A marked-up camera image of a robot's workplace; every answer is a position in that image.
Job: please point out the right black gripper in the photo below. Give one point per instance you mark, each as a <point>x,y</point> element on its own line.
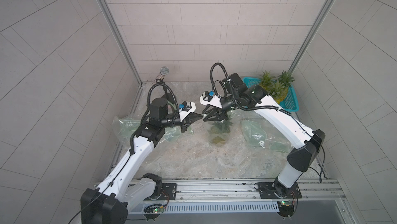
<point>219,108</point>

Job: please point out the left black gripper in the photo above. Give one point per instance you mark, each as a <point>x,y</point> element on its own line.
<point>184,121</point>

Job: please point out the bagged pineapple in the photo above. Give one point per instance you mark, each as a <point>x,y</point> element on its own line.
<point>219,132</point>

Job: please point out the yellow pineapple zip bag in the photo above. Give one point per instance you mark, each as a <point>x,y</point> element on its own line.
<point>262,134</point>

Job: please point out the orange pineapple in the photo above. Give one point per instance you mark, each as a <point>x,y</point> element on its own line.
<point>266,80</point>

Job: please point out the yellow pineapple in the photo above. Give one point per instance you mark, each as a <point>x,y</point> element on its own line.
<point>278,91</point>

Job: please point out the zip-top bag green pineapple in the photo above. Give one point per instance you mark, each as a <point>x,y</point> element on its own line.
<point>124,128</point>

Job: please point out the orange pineapple zip bag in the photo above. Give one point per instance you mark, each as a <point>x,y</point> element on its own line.
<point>172,134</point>

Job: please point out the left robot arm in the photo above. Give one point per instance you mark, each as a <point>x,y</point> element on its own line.
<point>114,198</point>

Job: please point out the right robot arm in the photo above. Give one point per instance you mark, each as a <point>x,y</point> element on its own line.
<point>305,141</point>

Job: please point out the black microphone stand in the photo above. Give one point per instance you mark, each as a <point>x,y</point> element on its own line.
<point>168,95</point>

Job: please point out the glitter silver microphone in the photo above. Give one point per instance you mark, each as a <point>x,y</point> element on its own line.
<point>164,71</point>

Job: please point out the teal plastic basket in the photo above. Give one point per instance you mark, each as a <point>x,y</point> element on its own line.
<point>290,103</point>

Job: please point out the left circuit board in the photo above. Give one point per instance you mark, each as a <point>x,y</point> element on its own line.
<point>153,211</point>

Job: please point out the circuit board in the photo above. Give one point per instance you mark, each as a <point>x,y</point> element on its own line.
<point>153,211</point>
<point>286,209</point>

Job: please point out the right circuit board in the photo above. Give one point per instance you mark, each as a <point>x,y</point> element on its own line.
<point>286,209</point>

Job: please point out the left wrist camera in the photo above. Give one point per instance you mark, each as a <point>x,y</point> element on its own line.
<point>185,109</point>

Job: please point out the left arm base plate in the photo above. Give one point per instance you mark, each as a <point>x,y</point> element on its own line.
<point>168,192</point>

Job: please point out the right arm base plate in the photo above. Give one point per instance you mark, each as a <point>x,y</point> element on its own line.
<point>267,192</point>

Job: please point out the aluminium mounting rail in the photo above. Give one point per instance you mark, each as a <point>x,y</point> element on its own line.
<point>242,190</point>

